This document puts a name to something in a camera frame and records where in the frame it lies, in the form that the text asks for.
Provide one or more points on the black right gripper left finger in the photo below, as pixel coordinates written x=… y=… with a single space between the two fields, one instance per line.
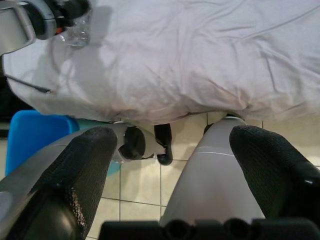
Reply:
x=82 y=162

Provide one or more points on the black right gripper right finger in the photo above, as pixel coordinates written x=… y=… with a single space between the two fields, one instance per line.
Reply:
x=270 y=170

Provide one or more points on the clear plastic bottle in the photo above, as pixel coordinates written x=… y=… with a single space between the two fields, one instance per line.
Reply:
x=77 y=35

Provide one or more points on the blue plastic bin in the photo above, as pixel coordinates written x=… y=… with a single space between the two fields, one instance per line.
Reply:
x=32 y=135

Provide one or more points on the grey robot right leg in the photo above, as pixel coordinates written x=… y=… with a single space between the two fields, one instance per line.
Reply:
x=207 y=180

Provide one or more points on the light grey blanket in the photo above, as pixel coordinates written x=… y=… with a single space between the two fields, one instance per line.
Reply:
x=175 y=62

